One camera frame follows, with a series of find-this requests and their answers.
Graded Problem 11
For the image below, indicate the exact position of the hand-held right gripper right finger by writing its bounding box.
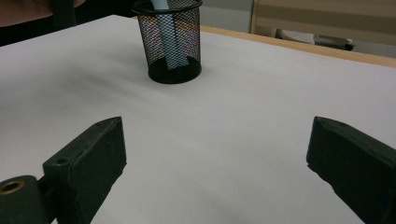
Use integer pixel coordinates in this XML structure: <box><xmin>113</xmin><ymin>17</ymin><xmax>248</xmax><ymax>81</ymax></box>
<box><xmin>305</xmin><ymin>116</ymin><xmax>396</xmax><ymax>224</ymax></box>

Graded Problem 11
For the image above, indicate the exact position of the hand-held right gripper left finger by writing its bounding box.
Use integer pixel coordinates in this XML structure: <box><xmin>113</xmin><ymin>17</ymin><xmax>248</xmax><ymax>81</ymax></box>
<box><xmin>42</xmin><ymin>116</ymin><xmax>128</xmax><ymax>224</ymax></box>

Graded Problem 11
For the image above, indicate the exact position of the light blue pen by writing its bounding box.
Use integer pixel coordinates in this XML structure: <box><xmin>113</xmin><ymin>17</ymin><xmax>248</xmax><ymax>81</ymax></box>
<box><xmin>150</xmin><ymin>0</ymin><xmax>191</xmax><ymax>71</ymax></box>

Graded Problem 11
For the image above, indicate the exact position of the black mesh pen holder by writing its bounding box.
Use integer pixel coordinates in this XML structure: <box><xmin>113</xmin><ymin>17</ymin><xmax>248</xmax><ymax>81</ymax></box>
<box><xmin>131</xmin><ymin>0</ymin><xmax>204</xmax><ymax>85</ymax></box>

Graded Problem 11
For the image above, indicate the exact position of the black curtain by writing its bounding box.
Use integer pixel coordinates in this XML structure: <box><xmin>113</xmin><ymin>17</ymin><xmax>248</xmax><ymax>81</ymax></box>
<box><xmin>0</xmin><ymin>0</ymin><xmax>140</xmax><ymax>48</ymax></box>

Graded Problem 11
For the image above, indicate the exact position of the office chair base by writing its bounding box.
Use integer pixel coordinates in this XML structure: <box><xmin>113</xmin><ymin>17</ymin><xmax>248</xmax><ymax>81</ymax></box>
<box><xmin>276</xmin><ymin>28</ymin><xmax>356</xmax><ymax>52</ymax></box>

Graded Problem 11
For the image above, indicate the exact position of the white table cover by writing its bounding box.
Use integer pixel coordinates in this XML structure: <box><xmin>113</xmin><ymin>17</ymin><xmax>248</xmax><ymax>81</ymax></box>
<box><xmin>0</xmin><ymin>14</ymin><xmax>396</xmax><ymax>224</ymax></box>

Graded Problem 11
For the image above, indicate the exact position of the wooden desk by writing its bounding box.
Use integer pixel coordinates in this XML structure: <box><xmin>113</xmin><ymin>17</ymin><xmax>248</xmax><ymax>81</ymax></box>
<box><xmin>248</xmin><ymin>0</ymin><xmax>396</xmax><ymax>47</ymax></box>

